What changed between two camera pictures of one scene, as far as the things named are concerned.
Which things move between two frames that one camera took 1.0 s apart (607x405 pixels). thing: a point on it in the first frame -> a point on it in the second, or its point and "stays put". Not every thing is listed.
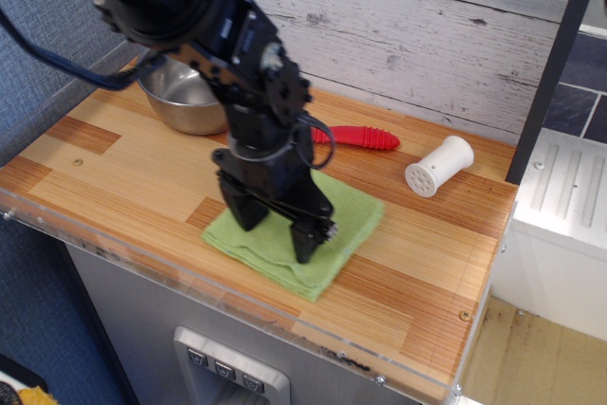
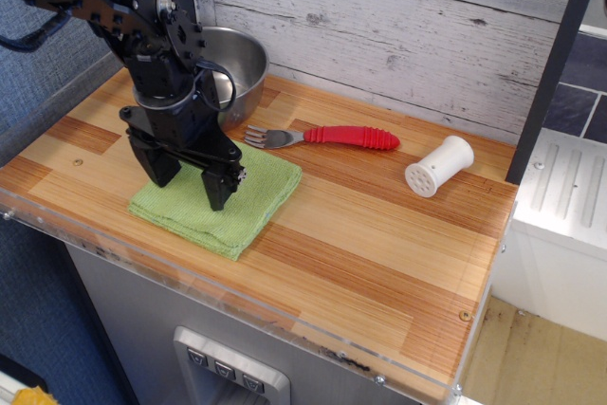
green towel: x=271 y=247 -> x=184 y=211
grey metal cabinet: x=141 y=312 stays put
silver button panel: x=213 y=373 stays put
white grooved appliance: x=553 y=260 stays put
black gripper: x=279 y=172 -> x=184 y=119
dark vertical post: x=554 y=65 stays put
